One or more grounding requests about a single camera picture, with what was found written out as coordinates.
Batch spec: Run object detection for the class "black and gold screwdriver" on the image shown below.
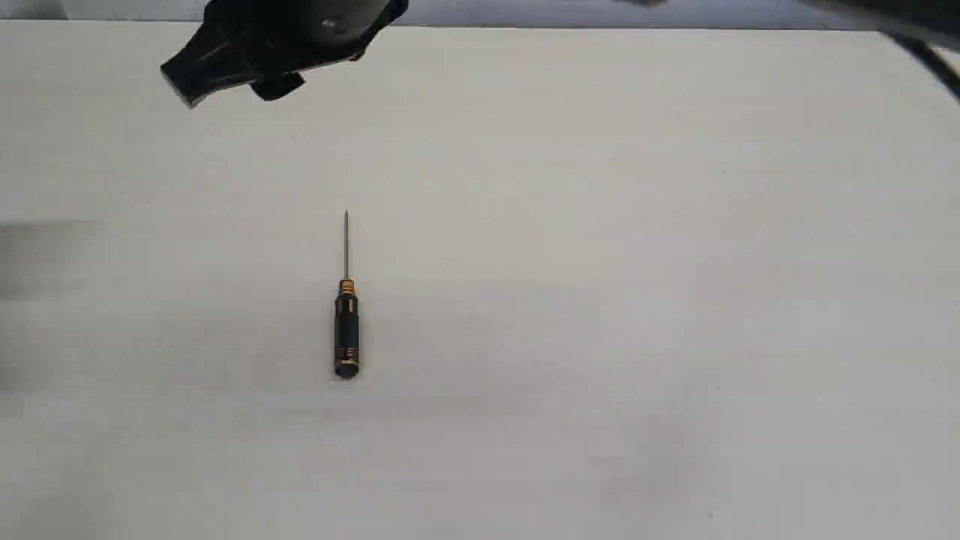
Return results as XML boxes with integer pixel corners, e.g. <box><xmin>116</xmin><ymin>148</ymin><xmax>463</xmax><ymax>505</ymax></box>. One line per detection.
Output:
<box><xmin>334</xmin><ymin>211</ymin><xmax>361</xmax><ymax>380</ymax></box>

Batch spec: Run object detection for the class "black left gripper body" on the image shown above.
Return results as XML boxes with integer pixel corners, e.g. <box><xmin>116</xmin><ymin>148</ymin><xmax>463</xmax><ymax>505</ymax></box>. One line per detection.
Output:
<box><xmin>201</xmin><ymin>1</ymin><xmax>409</xmax><ymax>74</ymax></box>

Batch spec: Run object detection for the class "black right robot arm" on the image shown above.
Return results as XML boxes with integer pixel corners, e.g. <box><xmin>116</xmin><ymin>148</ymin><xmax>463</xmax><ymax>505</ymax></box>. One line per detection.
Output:
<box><xmin>626</xmin><ymin>1</ymin><xmax>959</xmax><ymax>100</ymax></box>

